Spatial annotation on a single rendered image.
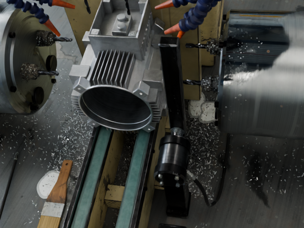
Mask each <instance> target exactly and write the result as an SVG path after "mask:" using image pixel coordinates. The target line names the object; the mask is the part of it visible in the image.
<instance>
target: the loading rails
mask: <svg viewBox="0 0 304 228"><path fill-rule="evenodd" d="M165 132H169V133H170V132H171V131H170V124H169V117H168V113H167V116H161V118H160V120H159V123H156V127H155V129H154V130H152V131H150V132H149V133H148V132H146V131H145V130H143V129H140V130H139V133H137V130H136V133H137V137H136V142H135V145H134V150H133V155H132V159H131V163H130V167H129V171H128V176H127V180H126V184H125V186H120V185H114V180H115V176H116V172H117V169H118V165H119V160H120V156H121V152H122V149H123V145H124V140H125V136H126V131H124V133H123V132H122V131H120V133H119V132H118V130H117V131H116V132H115V131H114V129H113V130H112V132H111V130H110V128H109V129H108V130H107V129H106V127H104V126H102V125H100V126H98V127H93V131H92V134H91V137H90V140H89V144H88V147H87V150H86V153H85V157H84V160H83V163H82V166H81V170H80V173H79V176H78V179H77V182H76V186H75V189H74V192H73V195H72V199H71V202H70V205H69V208H68V212H67V214H66V218H65V221H64V225H63V227H62V228H103V224H104V220H105V216H106V212H107V208H108V207H111V208H118V209H120V210H119V214H118V219H117V223H116V227H115V228H147V226H148V221H149V216H150V211H151V206H152V199H153V195H154V190H155V189H161V190H164V188H163V187H161V186H160V183H159V182H157V181H156V180H155V179H154V177H153V175H154V170H155V166H156V165H157V161H158V157H159V144H160V139H161V138H162V137H164V136H165Z"/></svg>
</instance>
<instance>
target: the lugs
mask: <svg viewBox="0 0 304 228"><path fill-rule="evenodd" d="M164 27H165V23H164V22H163V21H161V20H160V19H159V18H158V17H156V18H155V19H154V20H153V23H152V29H153V30H154V31H155V32H156V33H158V34H159V33H160V32H161V31H163V30H164ZM88 83H89V81H88V80H87V79H85V78H84V77H82V76H81V77H79V78H78V79H77V80H76V81H75V84H74V86H73V90H75V91H77V92H79V93H80V94H81V93H82V92H83V91H85V90H86V88H87V85H88ZM149 90H150V86H149V85H147V84H146V83H144V82H143V81H139V82H138V83H136V84H135V85H134V89H133V93H134V94H136V95H137V96H139V97H140V98H144V97H146V96H147V95H148V94H149ZM87 123H88V124H90V125H92V126H94V127H98V126H100V125H99V124H97V123H96V122H94V121H92V120H91V119H88V122H87ZM155 127H156V123H150V124H149V125H148V126H146V127H144V128H142V129H143V130H145V131H146V132H148V133H149V132H150V131H152V130H154V129H155Z"/></svg>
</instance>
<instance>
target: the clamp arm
mask: <svg viewBox="0 0 304 228"><path fill-rule="evenodd" d="M158 46H159V53H160V59H161V68H162V75H163V81H164V88H165V95H166V104H167V111H168V117H169V124H170V131H171V135H172V133H173V130H174V132H177V129H179V133H182V132H183V133H182V137H185V136H186V130H187V128H186V116H185V100H184V88H183V76H182V65H181V48H180V39H179V37H163V36H162V37H160V40H159V44H158Z"/></svg>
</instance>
